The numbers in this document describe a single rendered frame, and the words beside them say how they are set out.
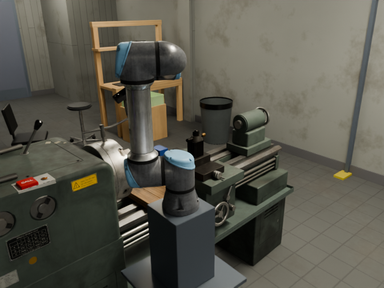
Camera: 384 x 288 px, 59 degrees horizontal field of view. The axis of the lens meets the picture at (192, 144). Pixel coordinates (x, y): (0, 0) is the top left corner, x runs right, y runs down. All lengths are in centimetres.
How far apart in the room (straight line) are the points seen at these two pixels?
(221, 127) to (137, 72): 389
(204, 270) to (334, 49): 330
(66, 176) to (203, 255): 63
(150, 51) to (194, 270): 88
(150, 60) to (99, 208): 70
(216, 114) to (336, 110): 159
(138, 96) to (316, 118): 356
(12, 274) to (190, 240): 66
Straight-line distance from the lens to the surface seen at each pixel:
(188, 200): 133
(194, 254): 144
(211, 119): 492
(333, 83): 436
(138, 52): 114
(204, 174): 196
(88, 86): 787
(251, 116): 248
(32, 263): 150
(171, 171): 127
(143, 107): 119
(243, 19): 512
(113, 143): 173
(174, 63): 116
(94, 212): 152
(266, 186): 252
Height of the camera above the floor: 183
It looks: 21 degrees down
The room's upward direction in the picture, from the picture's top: 1 degrees counter-clockwise
